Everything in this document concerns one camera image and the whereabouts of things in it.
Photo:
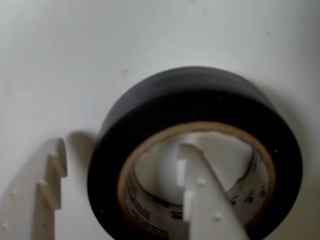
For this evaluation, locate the black tape roll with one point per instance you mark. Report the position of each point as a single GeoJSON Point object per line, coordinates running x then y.
{"type": "Point", "coordinates": [160, 107]}

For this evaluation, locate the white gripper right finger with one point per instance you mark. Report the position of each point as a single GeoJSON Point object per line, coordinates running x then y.
{"type": "Point", "coordinates": [207, 200]}

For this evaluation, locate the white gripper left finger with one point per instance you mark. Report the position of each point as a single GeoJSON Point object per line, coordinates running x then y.
{"type": "Point", "coordinates": [30, 200]}

